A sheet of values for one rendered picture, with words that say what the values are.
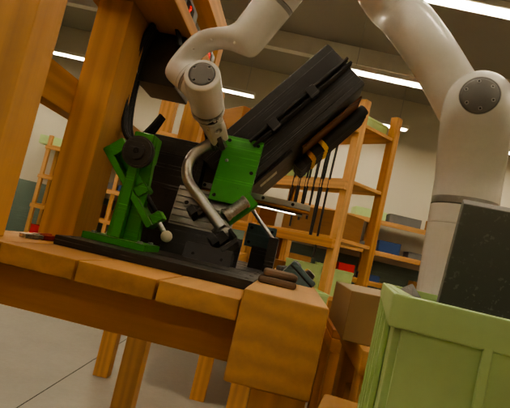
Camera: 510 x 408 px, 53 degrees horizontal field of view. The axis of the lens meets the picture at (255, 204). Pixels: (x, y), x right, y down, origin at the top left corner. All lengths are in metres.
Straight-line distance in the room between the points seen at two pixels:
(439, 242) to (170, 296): 0.48
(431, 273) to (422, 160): 10.11
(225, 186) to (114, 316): 0.63
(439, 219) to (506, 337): 0.71
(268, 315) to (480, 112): 0.49
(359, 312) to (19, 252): 0.58
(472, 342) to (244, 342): 0.59
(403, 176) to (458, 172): 9.93
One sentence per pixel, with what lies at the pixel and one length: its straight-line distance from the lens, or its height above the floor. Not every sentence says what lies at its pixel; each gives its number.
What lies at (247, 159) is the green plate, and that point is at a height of 1.21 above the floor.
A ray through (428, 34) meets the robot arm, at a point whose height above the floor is 1.44.
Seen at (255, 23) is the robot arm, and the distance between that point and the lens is 1.22.
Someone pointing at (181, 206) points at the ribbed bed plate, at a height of 1.03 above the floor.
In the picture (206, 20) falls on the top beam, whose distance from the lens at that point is 2.33.
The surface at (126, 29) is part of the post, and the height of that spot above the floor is 1.43.
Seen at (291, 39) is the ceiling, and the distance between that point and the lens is 9.09.
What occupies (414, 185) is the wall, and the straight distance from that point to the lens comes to 10.95.
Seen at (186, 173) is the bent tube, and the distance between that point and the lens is 1.44.
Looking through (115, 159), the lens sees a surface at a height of 1.09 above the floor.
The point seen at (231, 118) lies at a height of 2.26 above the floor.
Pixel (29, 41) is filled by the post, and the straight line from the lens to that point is 1.03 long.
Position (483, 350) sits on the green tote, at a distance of 0.30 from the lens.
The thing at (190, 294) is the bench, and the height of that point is 0.87.
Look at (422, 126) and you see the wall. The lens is 11.21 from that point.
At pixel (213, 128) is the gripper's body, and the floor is 1.23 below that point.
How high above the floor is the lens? 0.97
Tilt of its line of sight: 5 degrees up
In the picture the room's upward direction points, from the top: 13 degrees clockwise
